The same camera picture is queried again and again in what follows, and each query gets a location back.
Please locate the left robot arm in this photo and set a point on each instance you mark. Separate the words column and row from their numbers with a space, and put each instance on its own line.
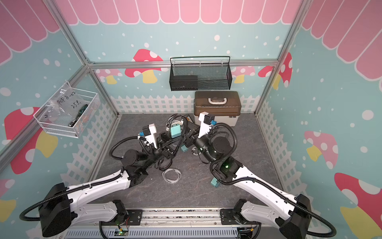
column 65, row 206

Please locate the green circuit board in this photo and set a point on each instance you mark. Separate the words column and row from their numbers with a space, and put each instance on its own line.
column 121, row 233

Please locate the teal charger cube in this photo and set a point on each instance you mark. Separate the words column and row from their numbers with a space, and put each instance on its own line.
column 184, row 148
column 175, row 130
column 215, row 182

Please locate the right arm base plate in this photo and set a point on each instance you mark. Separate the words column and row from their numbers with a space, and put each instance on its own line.
column 231, row 217

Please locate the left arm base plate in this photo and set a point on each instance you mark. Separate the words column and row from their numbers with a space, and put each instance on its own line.
column 131, row 217

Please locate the brown lidded storage box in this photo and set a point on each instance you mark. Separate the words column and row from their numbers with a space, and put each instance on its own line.
column 224, row 105

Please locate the clear plastic labelled bag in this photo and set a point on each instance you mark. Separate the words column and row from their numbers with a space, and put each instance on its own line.
column 66, row 102

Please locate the black mesh wall basket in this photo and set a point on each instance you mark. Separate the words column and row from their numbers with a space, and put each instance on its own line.
column 204, row 73

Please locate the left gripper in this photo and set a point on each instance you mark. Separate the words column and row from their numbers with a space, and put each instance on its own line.
column 164, row 148

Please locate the white wire wall basket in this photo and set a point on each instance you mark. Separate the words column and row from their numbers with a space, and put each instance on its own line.
column 60, row 125

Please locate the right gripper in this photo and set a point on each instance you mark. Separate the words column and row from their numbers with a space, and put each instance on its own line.
column 199, row 131

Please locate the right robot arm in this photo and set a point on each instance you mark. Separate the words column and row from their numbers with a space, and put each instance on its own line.
column 291, row 215

